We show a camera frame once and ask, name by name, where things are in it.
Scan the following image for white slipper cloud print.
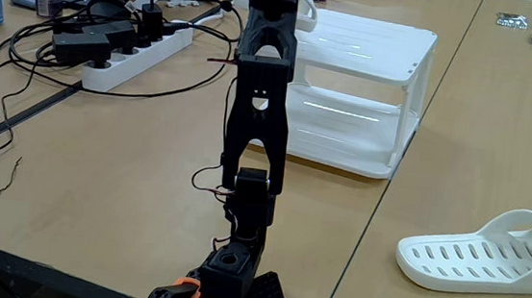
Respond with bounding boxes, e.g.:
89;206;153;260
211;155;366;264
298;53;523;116
392;197;532;298

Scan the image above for black wall plug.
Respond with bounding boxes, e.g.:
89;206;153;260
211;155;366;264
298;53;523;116
138;2;166;44

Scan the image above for white slipper poodle print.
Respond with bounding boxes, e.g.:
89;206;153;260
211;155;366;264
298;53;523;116
231;0;319;34

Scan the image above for black adapter green light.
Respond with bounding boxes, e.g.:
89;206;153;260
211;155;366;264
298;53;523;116
80;15;141;55

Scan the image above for thin dark twig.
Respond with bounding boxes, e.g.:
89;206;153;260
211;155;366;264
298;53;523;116
0;154;24;197

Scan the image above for black plug-in adapter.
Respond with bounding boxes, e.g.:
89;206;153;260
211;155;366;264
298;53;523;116
49;28;113;69

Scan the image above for black looping cable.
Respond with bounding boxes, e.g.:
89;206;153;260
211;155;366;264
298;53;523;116
8;15;235;108

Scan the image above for silver foil wrapper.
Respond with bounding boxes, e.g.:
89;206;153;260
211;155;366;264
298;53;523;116
495;12;530;31

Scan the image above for white two-tier shoe rack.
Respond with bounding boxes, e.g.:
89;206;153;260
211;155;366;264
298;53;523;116
240;0;441;185

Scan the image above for white power strip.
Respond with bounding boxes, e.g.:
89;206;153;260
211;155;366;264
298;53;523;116
79;11;196;101

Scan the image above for black cable ferrite bead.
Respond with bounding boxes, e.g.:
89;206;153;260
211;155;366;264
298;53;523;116
157;0;249;69

